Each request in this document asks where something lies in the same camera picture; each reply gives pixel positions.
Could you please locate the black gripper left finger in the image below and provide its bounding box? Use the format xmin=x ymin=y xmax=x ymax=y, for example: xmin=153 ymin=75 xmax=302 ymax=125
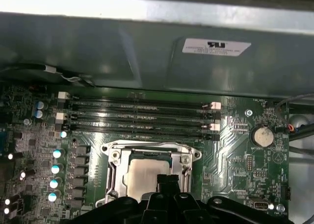
xmin=71 ymin=174 xmax=171 ymax=224

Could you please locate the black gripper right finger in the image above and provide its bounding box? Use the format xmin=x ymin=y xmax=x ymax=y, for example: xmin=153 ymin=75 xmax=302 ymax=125
xmin=168 ymin=174 xmax=294 ymax=224

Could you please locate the silver CPU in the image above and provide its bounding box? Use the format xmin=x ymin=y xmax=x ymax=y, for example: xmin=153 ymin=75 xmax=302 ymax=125
xmin=122 ymin=150 xmax=174 ymax=199

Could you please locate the metal socket cover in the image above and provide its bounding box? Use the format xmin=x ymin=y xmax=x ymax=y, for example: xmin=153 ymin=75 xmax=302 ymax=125
xmin=111 ymin=147 xmax=194 ymax=202

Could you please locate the metal locking lever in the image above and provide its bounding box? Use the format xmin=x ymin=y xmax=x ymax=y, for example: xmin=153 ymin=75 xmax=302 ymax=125
xmin=101 ymin=140 xmax=203 ymax=161
xmin=95 ymin=157 xmax=118 ymax=208

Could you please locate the CPU socket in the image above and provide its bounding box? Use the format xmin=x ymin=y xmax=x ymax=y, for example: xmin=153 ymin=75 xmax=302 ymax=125
xmin=95 ymin=140 xmax=203 ymax=208

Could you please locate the green motherboard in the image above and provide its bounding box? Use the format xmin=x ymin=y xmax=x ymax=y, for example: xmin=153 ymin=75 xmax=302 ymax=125
xmin=0 ymin=83 xmax=292 ymax=224

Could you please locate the round coin battery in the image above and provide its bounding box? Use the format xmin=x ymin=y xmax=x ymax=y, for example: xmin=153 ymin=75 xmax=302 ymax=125
xmin=253 ymin=125 xmax=275 ymax=148

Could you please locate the black open PC case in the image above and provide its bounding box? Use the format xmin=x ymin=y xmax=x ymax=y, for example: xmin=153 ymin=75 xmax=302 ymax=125
xmin=0 ymin=0 xmax=314 ymax=224

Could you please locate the white case label sticker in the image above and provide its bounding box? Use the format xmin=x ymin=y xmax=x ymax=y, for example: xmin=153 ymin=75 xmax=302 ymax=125
xmin=182 ymin=37 xmax=252 ymax=55

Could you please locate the small coloured wire plug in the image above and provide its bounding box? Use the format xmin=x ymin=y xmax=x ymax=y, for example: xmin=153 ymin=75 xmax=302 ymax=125
xmin=276 ymin=124 xmax=305 ymax=135

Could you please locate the thin grey fan cable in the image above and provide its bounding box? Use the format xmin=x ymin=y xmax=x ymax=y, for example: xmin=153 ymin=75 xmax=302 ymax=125
xmin=274 ymin=93 xmax=314 ymax=136

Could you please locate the black cable bundle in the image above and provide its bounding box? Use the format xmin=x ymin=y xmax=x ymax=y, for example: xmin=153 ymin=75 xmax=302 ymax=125
xmin=0 ymin=62 xmax=96 ymax=88

